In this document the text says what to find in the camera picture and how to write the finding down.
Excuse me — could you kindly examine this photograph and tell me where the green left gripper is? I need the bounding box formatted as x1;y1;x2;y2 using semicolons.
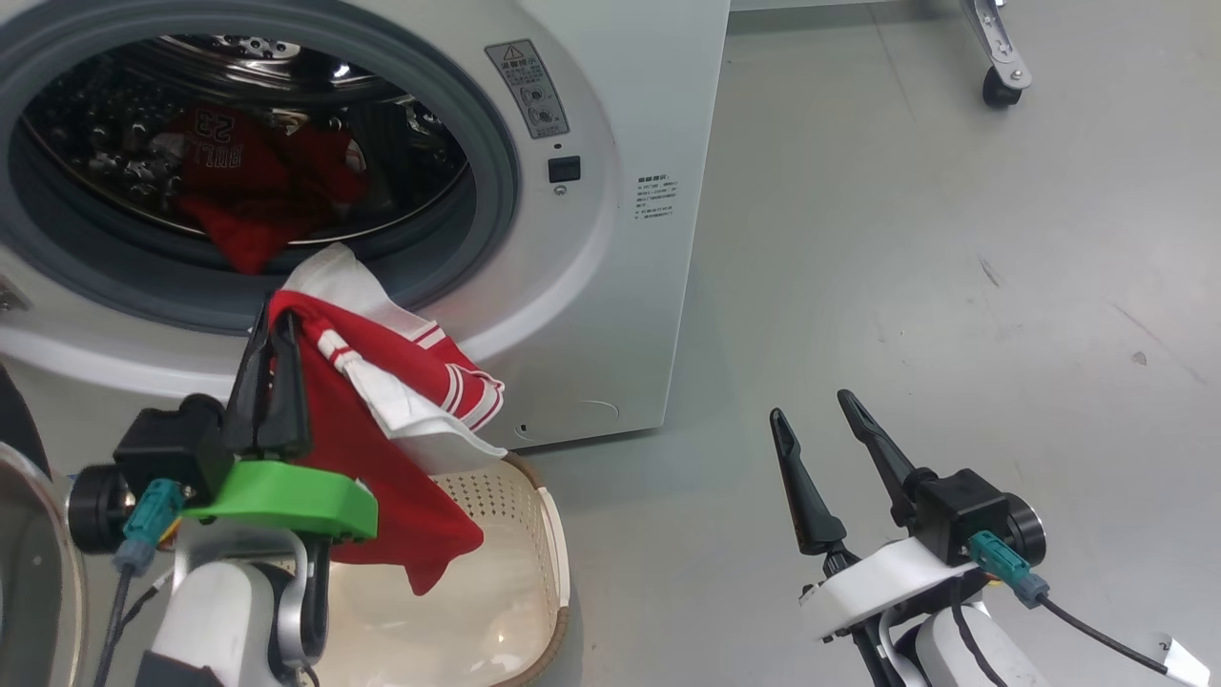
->
67;298;380;555

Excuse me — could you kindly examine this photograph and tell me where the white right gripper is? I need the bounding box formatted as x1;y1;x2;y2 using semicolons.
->
770;389;1047;642

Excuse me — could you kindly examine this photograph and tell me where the red white striped garment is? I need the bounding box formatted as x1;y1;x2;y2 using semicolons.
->
267;243;508;597

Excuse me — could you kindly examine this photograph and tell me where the red numbered basketball jersey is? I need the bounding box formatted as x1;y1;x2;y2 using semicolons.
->
153;105;371;276

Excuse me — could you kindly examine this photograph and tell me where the black glass washing machine door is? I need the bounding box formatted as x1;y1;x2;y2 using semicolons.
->
0;363;89;687

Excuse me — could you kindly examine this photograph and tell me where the cream perforated laundry basket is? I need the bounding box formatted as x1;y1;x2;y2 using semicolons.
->
315;453;571;687

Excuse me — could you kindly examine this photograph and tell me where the white front-load washing machine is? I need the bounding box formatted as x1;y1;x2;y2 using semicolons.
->
0;0;731;449

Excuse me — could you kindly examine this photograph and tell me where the grey warning sticker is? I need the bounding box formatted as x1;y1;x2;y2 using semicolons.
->
485;40;570;140

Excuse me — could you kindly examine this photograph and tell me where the grey wheeled stand leg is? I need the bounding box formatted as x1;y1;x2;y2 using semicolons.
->
959;0;1033;108

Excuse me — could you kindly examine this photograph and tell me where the black cable teal plug left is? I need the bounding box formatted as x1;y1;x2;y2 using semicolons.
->
91;480;187;687

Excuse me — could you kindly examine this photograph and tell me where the black cable teal plug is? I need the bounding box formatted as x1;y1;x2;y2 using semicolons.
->
968;531;1172;677
91;480;187;687

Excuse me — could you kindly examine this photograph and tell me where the black cable teal plug right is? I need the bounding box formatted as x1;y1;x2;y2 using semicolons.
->
968;531;1172;677

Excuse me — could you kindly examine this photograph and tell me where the white cable tag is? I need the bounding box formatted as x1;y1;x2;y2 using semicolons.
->
1159;637;1212;686

